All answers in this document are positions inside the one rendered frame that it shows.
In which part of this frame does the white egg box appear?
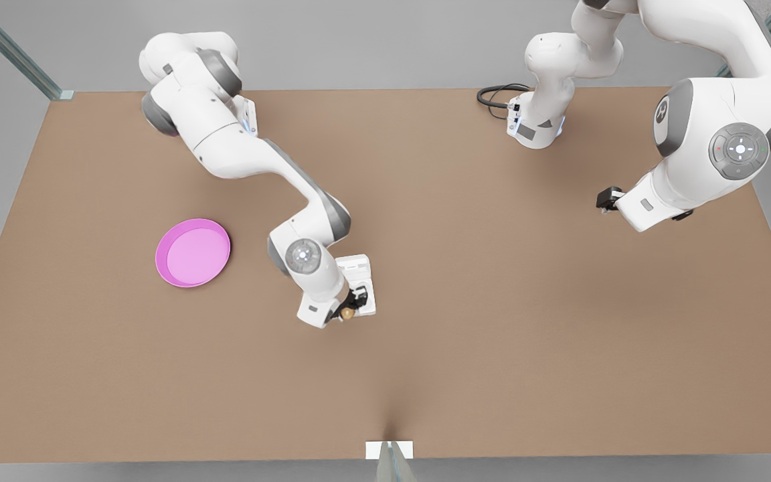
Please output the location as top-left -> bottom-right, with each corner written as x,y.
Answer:
336,254 -> 377,319

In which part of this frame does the pink round plate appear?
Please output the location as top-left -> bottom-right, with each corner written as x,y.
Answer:
155,218 -> 232,289

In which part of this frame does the black cable loop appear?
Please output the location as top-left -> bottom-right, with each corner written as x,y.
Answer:
477,84 -> 532,121

